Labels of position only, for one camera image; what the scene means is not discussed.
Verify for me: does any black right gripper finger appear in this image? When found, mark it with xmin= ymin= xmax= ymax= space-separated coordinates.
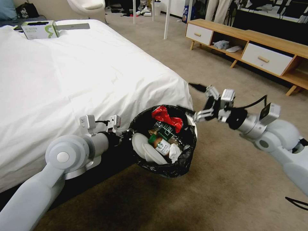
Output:
xmin=189 ymin=82 xmax=221 ymax=101
xmin=176 ymin=104 xmax=218 ymax=123

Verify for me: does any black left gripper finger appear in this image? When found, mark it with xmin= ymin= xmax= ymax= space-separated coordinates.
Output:
xmin=123 ymin=128 xmax=135 ymax=140

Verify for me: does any black bin liner bag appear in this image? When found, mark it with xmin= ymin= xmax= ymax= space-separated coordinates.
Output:
xmin=127 ymin=104 xmax=198 ymax=179

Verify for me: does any white paper plate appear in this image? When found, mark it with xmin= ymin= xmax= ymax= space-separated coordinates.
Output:
xmin=132 ymin=133 xmax=150 ymax=157
xmin=143 ymin=143 xmax=167 ymax=166

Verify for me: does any Starbucks coffee glass bottle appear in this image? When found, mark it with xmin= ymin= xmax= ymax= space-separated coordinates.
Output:
xmin=148 ymin=134 xmax=172 ymax=157

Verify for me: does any clear bottle dark green label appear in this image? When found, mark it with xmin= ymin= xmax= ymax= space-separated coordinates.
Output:
xmin=154 ymin=120 xmax=184 ymax=143

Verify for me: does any crumpled red wrapper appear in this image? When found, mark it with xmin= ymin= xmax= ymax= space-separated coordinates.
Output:
xmin=151 ymin=107 xmax=185 ymax=133

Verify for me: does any crumpled pale plastic bag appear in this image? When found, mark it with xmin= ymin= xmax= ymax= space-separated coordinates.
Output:
xmin=212 ymin=40 xmax=230 ymax=50

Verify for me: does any crumpled white tissue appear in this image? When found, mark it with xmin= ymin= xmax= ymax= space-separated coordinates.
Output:
xmin=168 ymin=143 xmax=182 ymax=163

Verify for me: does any small white drawer front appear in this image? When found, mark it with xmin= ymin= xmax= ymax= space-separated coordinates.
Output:
xmin=185 ymin=23 xmax=214 ymax=47

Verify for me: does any large white drawer front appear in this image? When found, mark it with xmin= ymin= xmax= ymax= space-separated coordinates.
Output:
xmin=241 ymin=42 xmax=295 ymax=77

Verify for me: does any wooden TV cabinet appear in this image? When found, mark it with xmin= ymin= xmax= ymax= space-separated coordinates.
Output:
xmin=185 ymin=19 xmax=308 ymax=97

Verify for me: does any bed with white duvet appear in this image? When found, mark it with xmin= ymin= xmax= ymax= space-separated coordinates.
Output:
xmin=0 ymin=19 xmax=194 ymax=193

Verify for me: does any blue printed box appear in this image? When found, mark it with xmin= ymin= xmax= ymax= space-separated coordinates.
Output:
xmin=182 ymin=4 xmax=199 ymax=24

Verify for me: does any black television screen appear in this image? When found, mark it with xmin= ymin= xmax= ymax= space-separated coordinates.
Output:
xmin=232 ymin=0 xmax=308 ymax=47

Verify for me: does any flat grey tablet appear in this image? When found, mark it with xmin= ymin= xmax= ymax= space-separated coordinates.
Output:
xmin=56 ymin=23 xmax=91 ymax=32

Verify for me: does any white shell chair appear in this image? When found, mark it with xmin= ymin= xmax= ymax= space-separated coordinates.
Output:
xmin=66 ymin=0 xmax=109 ymax=25

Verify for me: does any green and white tissue box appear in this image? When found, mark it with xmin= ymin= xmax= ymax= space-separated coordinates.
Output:
xmin=21 ymin=20 xmax=60 ymax=40

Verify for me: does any blue pillow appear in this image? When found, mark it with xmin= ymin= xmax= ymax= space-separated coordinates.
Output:
xmin=0 ymin=0 xmax=19 ymax=21

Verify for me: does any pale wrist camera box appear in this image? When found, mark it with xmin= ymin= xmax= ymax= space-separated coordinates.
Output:
xmin=220 ymin=89 xmax=236 ymax=107
xmin=107 ymin=115 xmax=122 ymax=133

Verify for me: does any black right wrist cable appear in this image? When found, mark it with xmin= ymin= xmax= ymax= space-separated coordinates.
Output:
xmin=235 ymin=95 xmax=268 ymax=112

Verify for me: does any thin black cable loop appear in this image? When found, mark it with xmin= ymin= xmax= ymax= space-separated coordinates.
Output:
xmin=285 ymin=196 xmax=308 ymax=210

